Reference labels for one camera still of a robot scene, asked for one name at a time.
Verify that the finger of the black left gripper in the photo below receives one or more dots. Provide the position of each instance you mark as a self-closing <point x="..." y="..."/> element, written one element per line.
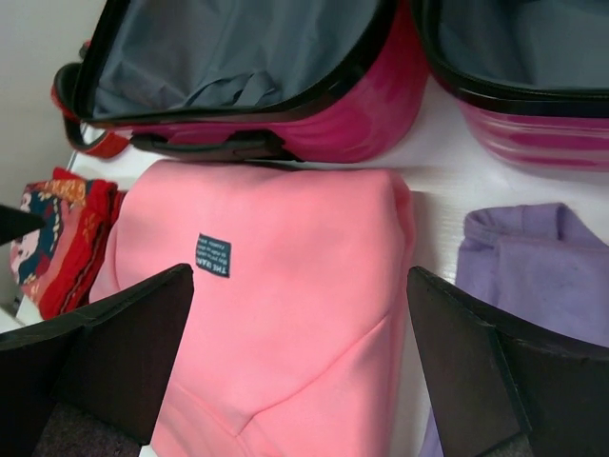
<point x="15" y="223"/>

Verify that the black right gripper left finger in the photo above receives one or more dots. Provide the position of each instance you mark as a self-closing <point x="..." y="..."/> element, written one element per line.
<point x="91" y="382"/>

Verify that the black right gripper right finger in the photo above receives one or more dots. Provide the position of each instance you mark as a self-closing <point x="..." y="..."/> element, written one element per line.
<point x="501" y="386"/>

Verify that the purple shirt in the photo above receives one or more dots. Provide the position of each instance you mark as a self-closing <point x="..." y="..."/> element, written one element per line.
<point x="539" y="263"/>

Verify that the pink hoodie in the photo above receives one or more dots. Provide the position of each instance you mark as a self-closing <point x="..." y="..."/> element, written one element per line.
<point x="294" y="339"/>

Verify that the red patterned folded blanket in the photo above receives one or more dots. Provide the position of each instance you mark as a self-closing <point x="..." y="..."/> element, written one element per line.
<point x="55" y="266"/>

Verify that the red black headphones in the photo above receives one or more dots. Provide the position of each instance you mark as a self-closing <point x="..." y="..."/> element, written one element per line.
<point x="72" y="91"/>

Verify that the pink hard-shell suitcase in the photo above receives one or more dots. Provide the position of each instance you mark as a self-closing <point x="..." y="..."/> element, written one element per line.
<point x="342" y="81"/>

